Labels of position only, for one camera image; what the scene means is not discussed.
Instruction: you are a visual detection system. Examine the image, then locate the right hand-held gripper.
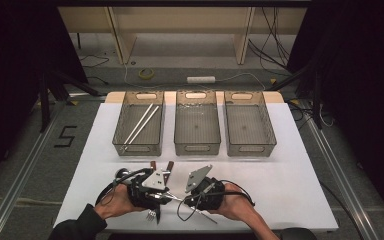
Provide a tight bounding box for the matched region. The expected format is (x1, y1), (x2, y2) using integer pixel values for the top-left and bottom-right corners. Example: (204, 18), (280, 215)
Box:
(183, 164), (227, 212)

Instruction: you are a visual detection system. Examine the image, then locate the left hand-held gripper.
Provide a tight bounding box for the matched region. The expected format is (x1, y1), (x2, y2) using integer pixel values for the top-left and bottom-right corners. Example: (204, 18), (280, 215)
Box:
(126, 168), (174, 211)

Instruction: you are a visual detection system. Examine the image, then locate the wooden handled knife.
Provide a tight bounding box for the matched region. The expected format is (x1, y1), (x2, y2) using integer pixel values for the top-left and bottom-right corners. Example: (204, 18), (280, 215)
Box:
(149, 160), (163, 225)

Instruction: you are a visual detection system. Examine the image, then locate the wooden handled fork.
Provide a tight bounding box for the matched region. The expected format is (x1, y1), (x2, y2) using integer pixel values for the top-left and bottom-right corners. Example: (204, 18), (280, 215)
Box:
(145, 160), (175, 223)

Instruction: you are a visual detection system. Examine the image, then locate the smoky clear plastic bin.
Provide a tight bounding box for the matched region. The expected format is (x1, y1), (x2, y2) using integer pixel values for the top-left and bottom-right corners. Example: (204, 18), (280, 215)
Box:
(173, 90), (222, 157)
(223, 90), (278, 158)
(111, 90), (166, 158)

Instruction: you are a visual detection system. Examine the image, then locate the person's left hand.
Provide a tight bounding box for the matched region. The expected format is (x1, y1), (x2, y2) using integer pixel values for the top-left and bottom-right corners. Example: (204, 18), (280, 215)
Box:
(93, 183), (148, 221)

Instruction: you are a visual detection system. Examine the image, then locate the person's right hand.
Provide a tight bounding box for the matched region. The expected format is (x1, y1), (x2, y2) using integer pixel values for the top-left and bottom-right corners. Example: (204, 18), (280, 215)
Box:
(208, 182), (258, 223)

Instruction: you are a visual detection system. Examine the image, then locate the white table sheet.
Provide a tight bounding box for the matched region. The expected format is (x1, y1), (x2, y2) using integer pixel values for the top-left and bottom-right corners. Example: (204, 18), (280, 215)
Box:
(53, 101), (339, 233)

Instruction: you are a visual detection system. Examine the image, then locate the white power strip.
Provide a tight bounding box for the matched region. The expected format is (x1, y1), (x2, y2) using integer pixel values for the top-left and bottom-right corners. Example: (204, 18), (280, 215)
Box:
(186, 75), (217, 84)

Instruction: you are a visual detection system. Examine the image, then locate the yellow tape roll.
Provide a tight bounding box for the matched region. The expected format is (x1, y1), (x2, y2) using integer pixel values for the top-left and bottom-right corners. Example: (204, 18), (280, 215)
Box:
(138, 68), (155, 80)

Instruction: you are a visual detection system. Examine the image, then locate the black metal stand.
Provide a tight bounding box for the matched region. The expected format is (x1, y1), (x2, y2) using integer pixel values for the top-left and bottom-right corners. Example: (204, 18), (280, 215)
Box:
(38, 66), (103, 134)
(266, 63), (324, 131)

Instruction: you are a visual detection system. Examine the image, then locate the light wooden shelf unit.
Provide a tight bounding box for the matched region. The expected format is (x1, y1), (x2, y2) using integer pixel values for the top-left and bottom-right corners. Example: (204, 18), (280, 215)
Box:
(58, 6), (308, 66)

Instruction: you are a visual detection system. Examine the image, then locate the black curtain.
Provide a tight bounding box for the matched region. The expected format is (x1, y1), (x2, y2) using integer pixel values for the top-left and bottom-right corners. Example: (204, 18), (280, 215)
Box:
(0, 0), (89, 188)
(286, 0), (384, 228)

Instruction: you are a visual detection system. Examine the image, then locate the right hand-held gripper cable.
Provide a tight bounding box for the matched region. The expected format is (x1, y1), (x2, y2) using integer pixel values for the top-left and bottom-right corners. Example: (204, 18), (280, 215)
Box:
(176, 179), (256, 223)

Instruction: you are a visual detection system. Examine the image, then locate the hand-held gripper cable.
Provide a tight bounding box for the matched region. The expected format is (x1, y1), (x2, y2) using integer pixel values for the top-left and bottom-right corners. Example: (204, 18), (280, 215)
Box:
(176, 179), (256, 223)
(94, 167), (154, 206)

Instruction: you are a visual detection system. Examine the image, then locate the left hand-held gripper cable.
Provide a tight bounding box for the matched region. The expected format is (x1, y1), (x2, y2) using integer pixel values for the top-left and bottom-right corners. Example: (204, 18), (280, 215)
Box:
(94, 167), (154, 206)

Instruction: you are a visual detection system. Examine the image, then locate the white power cable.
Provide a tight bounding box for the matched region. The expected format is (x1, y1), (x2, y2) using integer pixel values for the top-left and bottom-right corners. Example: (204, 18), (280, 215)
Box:
(123, 61), (268, 92)

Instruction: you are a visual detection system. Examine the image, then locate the aluminium floor rail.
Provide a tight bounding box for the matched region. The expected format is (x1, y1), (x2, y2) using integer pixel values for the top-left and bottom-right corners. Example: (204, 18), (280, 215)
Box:
(0, 99), (68, 240)
(301, 103), (381, 240)

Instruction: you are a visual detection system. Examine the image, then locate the thick black floor cable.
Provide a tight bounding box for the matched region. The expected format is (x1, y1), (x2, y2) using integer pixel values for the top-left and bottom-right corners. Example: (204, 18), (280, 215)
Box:
(319, 181), (368, 240)

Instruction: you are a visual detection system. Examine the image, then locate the thin black floor cable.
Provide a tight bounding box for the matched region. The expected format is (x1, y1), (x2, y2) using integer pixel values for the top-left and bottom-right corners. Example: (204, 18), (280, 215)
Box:
(79, 53), (111, 86)

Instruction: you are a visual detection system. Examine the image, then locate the black cable bundle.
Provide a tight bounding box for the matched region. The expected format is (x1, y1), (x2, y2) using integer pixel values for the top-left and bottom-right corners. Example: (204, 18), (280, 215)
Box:
(248, 6), (291, 71)

